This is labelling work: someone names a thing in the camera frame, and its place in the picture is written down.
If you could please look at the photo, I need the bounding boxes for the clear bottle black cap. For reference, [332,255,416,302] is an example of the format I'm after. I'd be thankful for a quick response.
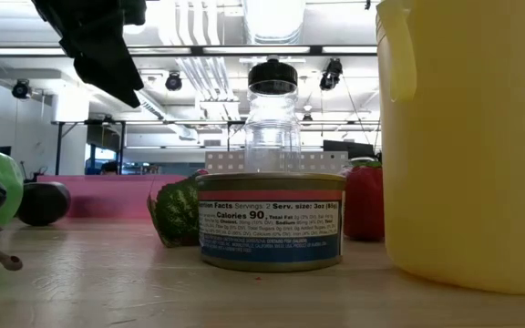
[243,55,303,174]

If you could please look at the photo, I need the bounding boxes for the pink plastic bin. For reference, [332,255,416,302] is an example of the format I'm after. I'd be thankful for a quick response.
[37,174,189,220]

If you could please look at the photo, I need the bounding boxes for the yellow plastic bottle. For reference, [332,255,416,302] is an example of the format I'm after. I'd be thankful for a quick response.
[375,0,525,296]

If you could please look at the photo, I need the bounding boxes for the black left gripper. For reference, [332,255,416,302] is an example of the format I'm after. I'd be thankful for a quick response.
[31,0,148,109]

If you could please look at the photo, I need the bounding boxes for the black beam with light strips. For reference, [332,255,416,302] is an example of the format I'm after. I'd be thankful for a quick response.
[0,44,379,57]

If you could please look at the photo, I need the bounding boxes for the black ceiling camera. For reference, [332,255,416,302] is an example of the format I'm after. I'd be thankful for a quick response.
[10,78,33,100]
[164,70,184,92]
[319,57,345,91]

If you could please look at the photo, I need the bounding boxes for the tin can blue red label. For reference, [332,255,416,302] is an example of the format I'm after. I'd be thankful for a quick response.
[195,171,347,273]

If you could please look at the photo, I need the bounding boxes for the black metal rack frame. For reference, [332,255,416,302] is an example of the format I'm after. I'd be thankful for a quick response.
[51,118,382,177]

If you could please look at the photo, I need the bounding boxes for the dark purple plum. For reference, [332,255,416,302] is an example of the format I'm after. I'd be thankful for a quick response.
[15,180,72,228]

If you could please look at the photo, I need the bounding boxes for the person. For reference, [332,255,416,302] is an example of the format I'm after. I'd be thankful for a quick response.
[99,159,120,177]

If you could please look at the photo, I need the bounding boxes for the white perforated metal basket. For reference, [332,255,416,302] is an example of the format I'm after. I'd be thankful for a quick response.
[204,150,350,175]

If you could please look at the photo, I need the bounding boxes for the red strawberry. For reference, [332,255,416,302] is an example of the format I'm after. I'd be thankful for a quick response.
[342,157,386,242]

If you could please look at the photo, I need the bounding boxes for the white ceiling air unit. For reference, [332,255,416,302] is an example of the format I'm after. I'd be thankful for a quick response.
[51,88,90,123]

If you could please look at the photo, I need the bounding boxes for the black computer monitor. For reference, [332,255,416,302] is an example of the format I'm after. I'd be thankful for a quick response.
[322,139,376,160]

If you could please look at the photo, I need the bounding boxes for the red grapes with leaf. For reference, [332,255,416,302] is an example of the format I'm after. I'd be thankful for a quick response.
[147,169,209,249]

